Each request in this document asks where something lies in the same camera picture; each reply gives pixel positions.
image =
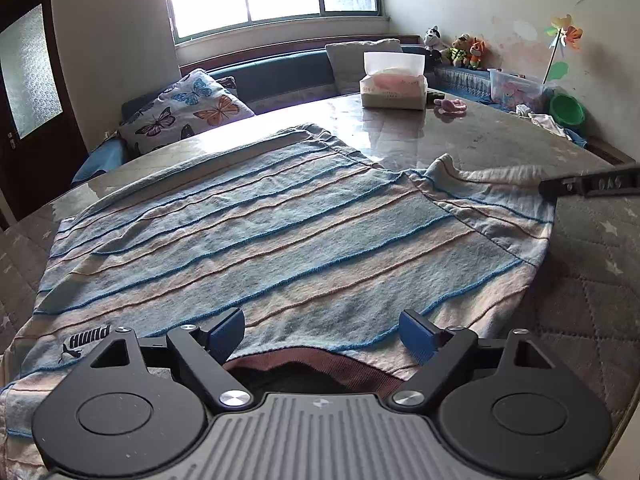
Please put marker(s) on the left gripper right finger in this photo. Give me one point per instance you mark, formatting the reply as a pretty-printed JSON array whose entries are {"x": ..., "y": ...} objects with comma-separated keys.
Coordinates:
[{"x": 440, "y": 353}]

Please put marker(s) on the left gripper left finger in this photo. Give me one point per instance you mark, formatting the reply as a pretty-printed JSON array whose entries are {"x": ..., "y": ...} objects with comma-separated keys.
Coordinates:
[{"x": 198, "y": 357}]

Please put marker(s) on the striped blue pink sweater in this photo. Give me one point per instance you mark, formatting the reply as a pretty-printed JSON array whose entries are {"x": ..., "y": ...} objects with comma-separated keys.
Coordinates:
[{"x": 317, "y": 245}]

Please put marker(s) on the green plastic basin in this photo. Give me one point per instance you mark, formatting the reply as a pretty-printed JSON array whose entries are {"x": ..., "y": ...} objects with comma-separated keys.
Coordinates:
[{"x": 566, "y": 111}]

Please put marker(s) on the grey quilted star table cover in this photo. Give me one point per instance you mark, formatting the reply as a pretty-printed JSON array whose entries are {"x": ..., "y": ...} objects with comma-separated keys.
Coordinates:
[{"x": 584, "y": 302}]

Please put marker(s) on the clear plastic storage box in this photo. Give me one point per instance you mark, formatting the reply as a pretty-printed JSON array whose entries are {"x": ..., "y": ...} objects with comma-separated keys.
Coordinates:
[{"x": 509, "y": 90}]

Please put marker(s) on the colourful pinwheel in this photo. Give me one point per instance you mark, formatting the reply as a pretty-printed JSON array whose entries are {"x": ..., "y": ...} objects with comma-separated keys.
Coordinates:
[{"x": 565, "y": 35}]

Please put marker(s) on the pink small toy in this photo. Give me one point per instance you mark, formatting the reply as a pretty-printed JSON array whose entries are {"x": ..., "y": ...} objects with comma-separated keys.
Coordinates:
[{"x": 450, "y": 107}]

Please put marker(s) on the orange plush toy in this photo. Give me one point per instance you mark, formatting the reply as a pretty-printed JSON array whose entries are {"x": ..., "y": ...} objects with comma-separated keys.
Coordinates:
[{"x": 476, "y": 53}]

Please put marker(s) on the yellow green plush toy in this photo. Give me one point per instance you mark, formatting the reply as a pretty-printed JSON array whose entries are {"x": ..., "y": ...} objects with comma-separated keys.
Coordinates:
[{"x": 459, "y": 53}]

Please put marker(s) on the blue towel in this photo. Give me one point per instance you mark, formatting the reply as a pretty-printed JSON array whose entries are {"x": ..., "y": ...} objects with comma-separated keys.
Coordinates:
[{"x": 110, "y": 155}]

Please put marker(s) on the black white plush toy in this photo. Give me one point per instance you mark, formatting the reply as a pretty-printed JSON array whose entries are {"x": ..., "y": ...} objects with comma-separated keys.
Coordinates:
[{"x": 434, "y": 45}]

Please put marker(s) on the butterfly print pillow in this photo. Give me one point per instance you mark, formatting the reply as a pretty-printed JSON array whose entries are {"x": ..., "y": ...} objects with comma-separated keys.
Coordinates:
[{"x": 192, "y": 105}]

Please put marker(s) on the tissue box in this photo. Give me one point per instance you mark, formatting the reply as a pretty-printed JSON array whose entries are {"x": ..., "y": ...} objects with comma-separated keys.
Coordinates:
[{"x": 393, "y": 80}]

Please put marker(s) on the dark wooden door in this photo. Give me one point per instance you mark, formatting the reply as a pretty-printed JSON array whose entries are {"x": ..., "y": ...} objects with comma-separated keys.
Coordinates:
[{"x": 41, "y": 144}]

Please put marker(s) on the blue bench sofa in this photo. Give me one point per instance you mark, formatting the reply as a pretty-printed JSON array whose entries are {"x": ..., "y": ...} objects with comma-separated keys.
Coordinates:
[{"x": 273, "y": 82}]

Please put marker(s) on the grey beige cushion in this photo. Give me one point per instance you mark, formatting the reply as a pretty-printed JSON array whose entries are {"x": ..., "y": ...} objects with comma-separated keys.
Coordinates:
[{"x": 347, "y": 63}]

